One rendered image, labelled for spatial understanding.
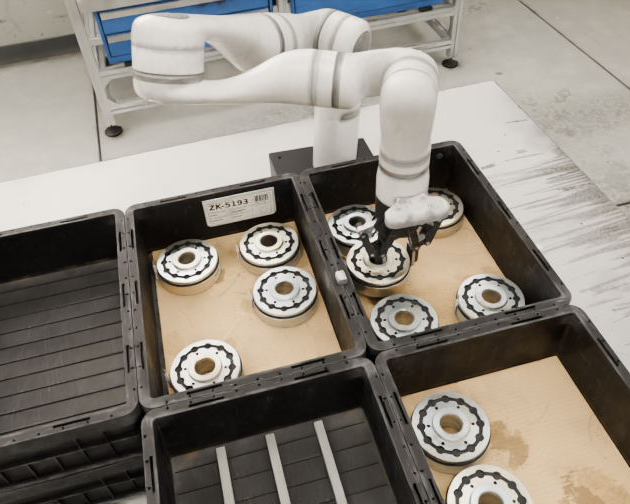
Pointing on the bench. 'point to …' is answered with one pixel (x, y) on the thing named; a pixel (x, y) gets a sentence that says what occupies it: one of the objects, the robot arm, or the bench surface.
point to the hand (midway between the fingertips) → (396, 258)
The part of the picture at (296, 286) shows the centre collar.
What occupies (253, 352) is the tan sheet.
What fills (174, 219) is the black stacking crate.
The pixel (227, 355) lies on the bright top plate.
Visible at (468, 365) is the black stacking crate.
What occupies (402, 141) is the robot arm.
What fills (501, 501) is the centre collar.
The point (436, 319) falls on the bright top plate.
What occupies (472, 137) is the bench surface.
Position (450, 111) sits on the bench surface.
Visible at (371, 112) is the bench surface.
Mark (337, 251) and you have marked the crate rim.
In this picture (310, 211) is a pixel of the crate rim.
